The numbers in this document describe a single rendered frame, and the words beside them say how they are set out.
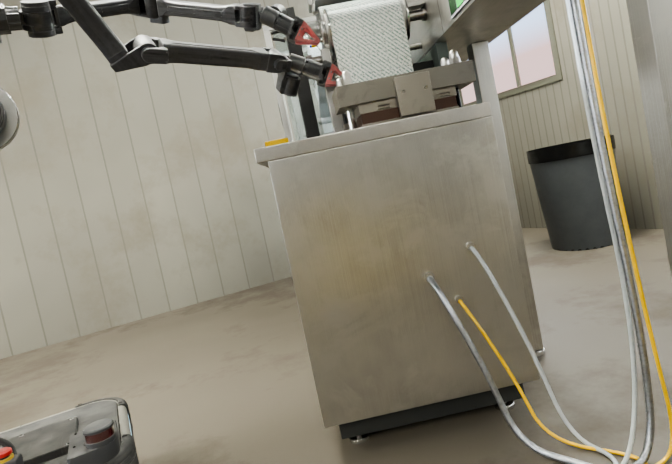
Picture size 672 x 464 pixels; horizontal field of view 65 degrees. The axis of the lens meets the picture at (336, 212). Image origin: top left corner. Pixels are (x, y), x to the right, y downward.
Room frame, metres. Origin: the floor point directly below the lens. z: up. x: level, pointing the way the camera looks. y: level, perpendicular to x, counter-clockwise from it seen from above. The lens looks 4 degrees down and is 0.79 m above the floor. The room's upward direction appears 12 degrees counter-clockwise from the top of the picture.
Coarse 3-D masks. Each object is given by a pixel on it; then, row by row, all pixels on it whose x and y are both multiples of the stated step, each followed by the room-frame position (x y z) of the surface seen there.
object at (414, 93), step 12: (420, 72) 1.48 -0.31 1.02; (396, 84) 1.48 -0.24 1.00; (408, 84) 1.48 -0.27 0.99; (420, 84) 1.48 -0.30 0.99; (396, 96) 1.50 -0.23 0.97; (408, 96) 1.48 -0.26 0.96; (420, 96) 1.48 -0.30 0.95; (432, 96) 1.48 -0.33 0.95; (408, 108) 1.48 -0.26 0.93; (420, 108) 1.48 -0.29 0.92; (432, 108) 1.48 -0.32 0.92
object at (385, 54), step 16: (384, 32) 1.70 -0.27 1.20; (400, 32) 1.70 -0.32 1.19; (336, 48) 1.69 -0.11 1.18; (352, 48) 1.69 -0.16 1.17; (368, 48) 1.69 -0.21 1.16; (384, 48) 1.70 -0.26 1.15; (400, 48) 1.70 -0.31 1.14; (352, 64) 1.69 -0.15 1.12; (368, 64) 1.69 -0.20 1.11; (384, 64) 1.70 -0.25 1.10; (400, 64) 1.70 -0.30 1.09
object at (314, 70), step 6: (306, 60) 1.66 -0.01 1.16; (312, 60) 1.67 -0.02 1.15; (324, 60) 1.64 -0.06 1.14; (306, 66) 1.66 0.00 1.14; (312, 66) 1.66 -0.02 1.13; (318, 66) 1.66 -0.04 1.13; (306, 72) 1.66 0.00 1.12; (312, 72) 1.66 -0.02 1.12; (318, 72) 1.66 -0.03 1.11; (324, 72) 1.68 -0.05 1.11; (312, 78) 1.68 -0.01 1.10; (318, 78) 1.64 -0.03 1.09; (318, 84) 1.72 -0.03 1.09
